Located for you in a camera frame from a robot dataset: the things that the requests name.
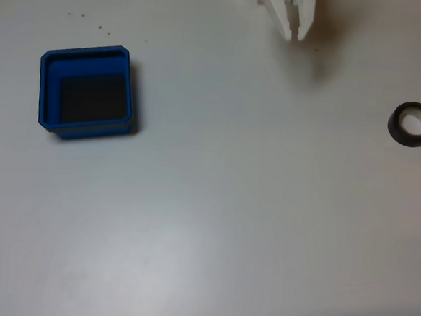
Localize blue square box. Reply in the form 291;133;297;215
34;39;143;146

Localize black tape roll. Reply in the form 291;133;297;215
386;100;421;149

